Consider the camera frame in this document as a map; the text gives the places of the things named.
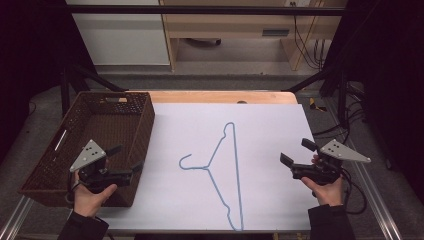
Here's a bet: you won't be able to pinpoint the person's right hand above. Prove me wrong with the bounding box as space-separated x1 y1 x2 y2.
300 154 345 207

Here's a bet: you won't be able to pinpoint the black hanging cables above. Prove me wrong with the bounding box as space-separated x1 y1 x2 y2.
289 1 327 71

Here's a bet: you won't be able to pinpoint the light wooden desk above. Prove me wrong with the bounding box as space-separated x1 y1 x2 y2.
159 0 348 72

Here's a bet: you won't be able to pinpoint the black metal stand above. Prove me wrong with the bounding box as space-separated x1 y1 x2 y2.
59 63 128 118
285 64 350 128

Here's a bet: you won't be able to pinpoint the yellow and black tool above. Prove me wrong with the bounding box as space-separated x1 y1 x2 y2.
308 97 328 113

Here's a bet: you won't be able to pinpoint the black metal frame bar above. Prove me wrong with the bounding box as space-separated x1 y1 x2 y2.
64 4 346 16

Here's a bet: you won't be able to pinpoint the brown woven basket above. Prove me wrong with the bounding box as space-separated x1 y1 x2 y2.
18 91 156 208

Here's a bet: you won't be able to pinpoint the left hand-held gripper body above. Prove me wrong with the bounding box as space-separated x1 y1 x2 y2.
69 139 134 195

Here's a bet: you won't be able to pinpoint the black object under desk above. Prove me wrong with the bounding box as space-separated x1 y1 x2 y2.
184 37 223 47

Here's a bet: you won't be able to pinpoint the white cabinet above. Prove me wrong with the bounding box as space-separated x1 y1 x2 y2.
65 0 171 67

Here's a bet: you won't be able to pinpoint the black floor cables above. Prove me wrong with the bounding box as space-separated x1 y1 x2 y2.
312 81 368 145

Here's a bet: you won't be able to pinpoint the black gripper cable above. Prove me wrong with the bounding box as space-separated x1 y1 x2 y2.
341 167 368 215
65 179 77 205

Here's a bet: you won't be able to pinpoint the blue wire clothes hanger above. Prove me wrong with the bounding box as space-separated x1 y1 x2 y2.
178 121 245 232

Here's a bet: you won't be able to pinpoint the aluminium rail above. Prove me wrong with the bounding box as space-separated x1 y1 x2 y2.
346 138 403 240
0 195 35 240

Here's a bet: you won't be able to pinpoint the black curtain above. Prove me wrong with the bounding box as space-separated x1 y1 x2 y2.
321 0 424 204
0 0 98 164

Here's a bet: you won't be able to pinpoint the white table mat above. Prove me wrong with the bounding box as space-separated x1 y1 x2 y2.
96 102 320 233

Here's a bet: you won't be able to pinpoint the person's left hand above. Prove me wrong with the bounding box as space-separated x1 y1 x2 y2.
72 183 119 218

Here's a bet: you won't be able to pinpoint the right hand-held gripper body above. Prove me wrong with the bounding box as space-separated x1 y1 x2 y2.
290 138 372 186

